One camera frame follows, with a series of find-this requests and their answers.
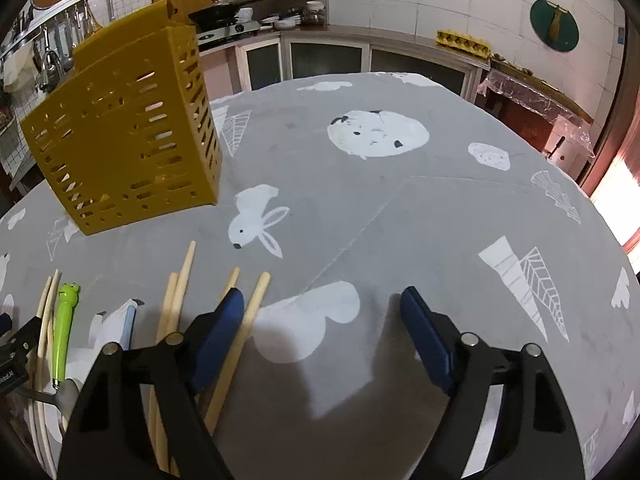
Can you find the wooden chopstick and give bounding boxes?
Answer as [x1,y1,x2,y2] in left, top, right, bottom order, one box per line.
[204,272,271,434]
[27,276,55,476]
[155,272,179,342]
[220,266,240,300]
[147,239,198,470]
[35,269,61,479]

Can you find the green frog handle fork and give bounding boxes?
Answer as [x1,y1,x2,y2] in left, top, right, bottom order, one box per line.
[19,282,83,424]

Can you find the light blue handle utensil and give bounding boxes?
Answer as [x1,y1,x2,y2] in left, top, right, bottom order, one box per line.
[119,299,144,350]

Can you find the kitchen counter cabinets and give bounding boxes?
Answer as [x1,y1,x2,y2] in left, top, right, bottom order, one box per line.
[200,25,490,102]

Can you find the yellow perforated utensil holder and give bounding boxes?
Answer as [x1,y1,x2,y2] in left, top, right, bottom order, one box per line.
[21,0,222,235]

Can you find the plastic covered side table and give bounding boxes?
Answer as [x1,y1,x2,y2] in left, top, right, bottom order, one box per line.
[475,58,594,181]

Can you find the grey animal print tablecloth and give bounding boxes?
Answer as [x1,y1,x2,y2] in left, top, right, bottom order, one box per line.
[1,73,639,479]

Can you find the hanging utensil rack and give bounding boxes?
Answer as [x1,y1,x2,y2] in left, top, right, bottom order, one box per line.
[1,0,101,93]

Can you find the gas stove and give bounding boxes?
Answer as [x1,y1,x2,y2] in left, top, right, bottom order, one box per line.
[196,21,260,51]

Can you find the black wok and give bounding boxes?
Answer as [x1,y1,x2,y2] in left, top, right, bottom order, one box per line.
[188,1,243,30]

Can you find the yellow egg tray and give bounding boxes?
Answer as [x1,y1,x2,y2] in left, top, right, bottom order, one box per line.
[435,29,491,60]

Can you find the green round wall board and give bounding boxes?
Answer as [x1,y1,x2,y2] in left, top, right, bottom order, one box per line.
[529,0,579,53]

